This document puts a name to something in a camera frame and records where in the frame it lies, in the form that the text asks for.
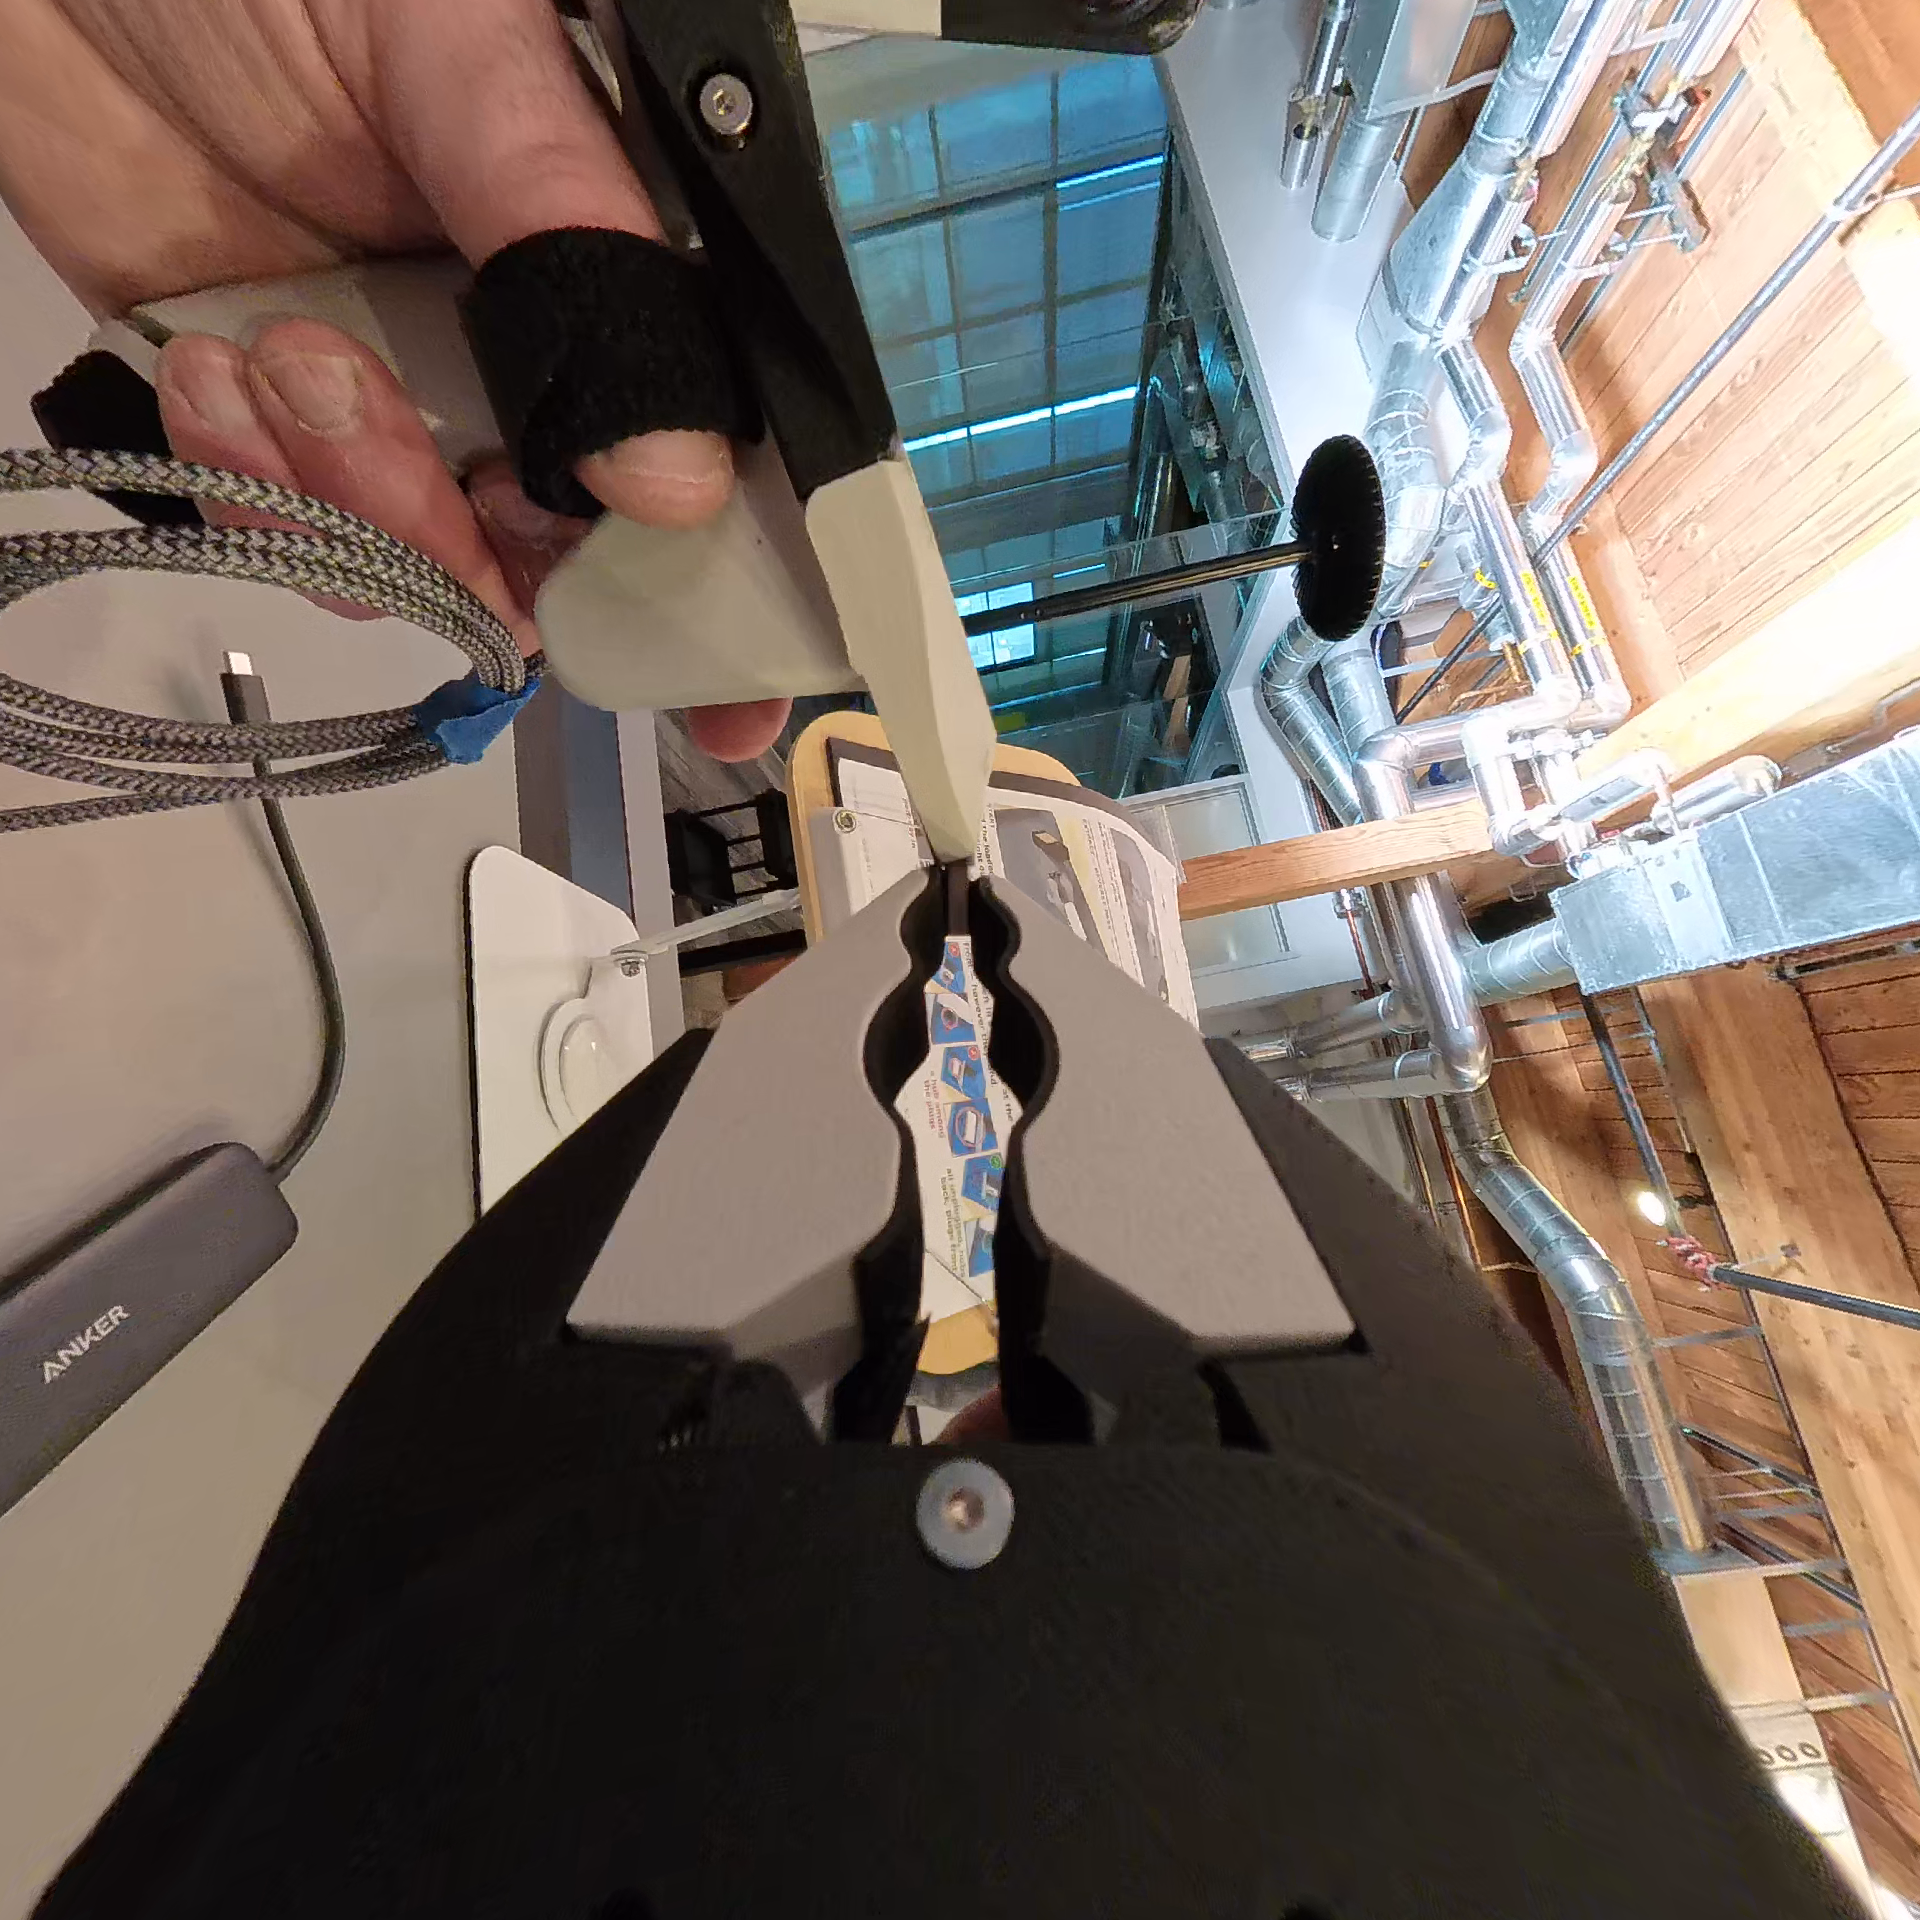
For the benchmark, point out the person's left hand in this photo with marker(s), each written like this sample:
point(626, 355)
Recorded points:
point(270, 121)

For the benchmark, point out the black pole with round disc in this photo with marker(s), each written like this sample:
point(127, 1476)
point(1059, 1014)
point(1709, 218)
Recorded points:
point(1340, 537)

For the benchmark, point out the silver ventilation duct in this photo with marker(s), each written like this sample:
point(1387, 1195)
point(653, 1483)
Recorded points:
point(1500, 361)

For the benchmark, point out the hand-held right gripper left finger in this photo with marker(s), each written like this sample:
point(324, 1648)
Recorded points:
point(734, 1202)

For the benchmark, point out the slim dark grey hub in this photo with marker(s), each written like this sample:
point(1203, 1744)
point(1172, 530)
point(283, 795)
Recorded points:
point(135, 1322)

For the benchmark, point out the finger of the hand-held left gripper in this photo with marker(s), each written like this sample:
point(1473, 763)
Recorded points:
point(916, 662)
point(705, 616)

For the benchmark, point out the brown wooden post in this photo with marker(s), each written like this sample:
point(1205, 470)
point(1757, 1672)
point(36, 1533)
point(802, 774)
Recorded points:
point(1681, 767)

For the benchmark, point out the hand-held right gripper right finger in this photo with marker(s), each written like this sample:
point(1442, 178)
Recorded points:
point(1185, 1202)

